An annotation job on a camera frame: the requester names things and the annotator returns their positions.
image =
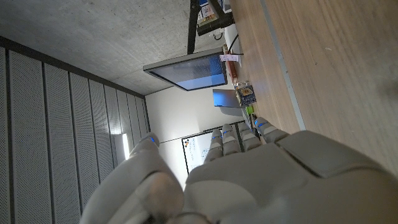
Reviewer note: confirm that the small green item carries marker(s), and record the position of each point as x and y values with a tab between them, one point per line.
249	109

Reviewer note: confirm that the red box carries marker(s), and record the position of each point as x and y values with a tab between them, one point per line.
232	71

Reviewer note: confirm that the black framed whiteboard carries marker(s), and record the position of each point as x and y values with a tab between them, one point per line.
196	149

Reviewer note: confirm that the silver laptop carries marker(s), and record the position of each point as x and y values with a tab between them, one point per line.
225	98

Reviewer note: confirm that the small yellow blue box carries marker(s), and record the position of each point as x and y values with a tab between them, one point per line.
247	96

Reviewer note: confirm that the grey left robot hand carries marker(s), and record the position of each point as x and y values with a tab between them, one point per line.
264	180

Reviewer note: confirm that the black computer monitor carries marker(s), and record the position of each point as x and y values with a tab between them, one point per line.
192	71

